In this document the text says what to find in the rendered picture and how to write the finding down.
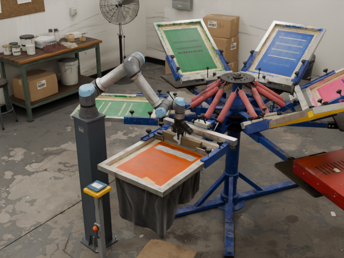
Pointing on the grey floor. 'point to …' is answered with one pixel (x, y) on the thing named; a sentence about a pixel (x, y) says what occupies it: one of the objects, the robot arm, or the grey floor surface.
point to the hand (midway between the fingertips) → (181, 142)
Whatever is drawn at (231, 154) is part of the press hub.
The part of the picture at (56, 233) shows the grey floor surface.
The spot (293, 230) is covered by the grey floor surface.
